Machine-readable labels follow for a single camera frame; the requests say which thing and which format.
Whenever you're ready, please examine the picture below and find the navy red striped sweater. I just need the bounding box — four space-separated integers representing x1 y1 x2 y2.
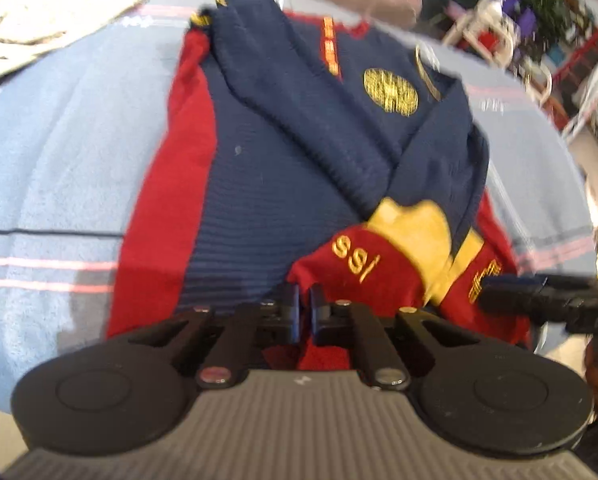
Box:
107 0 530 344

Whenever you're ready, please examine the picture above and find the blue plaid bed sheet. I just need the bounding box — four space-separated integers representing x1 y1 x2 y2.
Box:
0 0 596 411

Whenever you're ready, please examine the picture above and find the white trolley cart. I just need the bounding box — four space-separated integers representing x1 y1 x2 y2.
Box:
441 0 555 111

